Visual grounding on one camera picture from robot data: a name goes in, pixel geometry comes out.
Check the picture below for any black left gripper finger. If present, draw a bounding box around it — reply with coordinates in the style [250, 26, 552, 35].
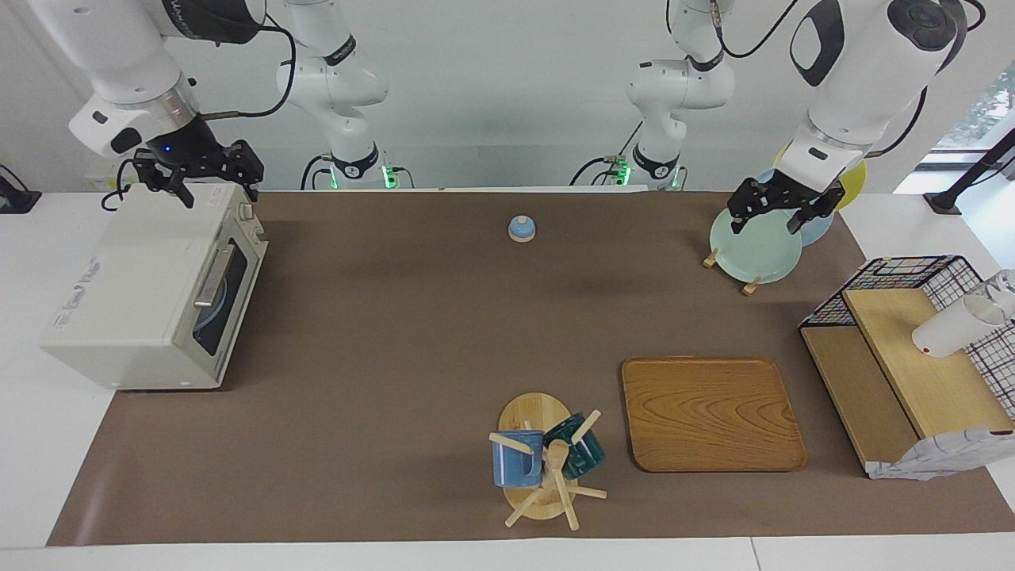
[787, 190, 845, 235]
[728, 181, 766, 236]

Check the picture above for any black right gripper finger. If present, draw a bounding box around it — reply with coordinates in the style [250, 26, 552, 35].
[133, 157, 195, 209]
[230, 140, 265, 201]

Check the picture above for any oven door with glass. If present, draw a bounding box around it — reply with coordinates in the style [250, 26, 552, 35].
[190, 214, 269, 381]

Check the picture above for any white toaster oven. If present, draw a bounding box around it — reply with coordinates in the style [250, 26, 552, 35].
[40, 182, 269, 391]

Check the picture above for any light blue racked plate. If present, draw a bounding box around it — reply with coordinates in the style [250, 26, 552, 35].
[753, 168, 835, 247]

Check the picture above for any yellow plate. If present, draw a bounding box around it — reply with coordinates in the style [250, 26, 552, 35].
[773, 143, 867, 211]

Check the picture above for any pale green plate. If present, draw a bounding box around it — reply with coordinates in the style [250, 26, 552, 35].
[709, 201, 803, 284]

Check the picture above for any wooden plate rack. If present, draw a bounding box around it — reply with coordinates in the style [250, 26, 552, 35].
[703, 247, 762, 296]

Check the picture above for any black clamp stand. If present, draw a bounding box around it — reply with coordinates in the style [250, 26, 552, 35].
[924, 127, 1015, 215]

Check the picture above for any white cup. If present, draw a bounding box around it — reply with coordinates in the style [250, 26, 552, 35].
[911, 295, 1012, 358]

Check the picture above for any wooden shelf box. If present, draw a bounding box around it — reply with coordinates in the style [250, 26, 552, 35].
[799, 287, 1015, 475]

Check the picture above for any wooden serving tray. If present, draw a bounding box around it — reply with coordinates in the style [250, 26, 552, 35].
[621, 357, 808, 473]

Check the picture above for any brown table mat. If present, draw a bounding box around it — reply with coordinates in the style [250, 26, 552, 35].
[46, 190, 1015, 546]

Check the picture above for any white patterned cloth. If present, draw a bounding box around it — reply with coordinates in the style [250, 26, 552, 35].
[866, 428, 1015, 481]

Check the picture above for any wooden mug tree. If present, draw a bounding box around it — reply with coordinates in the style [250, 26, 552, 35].
[488, 392, 608, 531]

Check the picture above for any dark green mug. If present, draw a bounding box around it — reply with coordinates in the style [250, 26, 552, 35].
[543, 413, 606, 481]

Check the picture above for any blue mug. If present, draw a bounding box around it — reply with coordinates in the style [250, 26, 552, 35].
[492, 431, 546, 489]

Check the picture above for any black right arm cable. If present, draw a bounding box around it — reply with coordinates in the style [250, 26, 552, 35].
[198, 24, 298, 121]

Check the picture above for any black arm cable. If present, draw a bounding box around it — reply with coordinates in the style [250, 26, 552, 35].
[710, 0, 803, 60]
[198, 24, 298, 121]

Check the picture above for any black oven power cable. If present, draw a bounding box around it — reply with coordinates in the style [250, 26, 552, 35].
[101, 157, 163, 212]

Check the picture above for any black wire basket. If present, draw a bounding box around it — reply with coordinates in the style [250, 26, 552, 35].
[799, 255, 1015, 421]

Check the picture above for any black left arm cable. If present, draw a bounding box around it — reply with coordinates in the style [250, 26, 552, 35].
[710, 0, 803, 60]

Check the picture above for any black desk mount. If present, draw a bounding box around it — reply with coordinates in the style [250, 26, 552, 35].
[0, 163, 42, 215]

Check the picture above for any window with dark frame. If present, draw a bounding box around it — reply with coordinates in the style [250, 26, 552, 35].
[916, 63, 1015, 171]

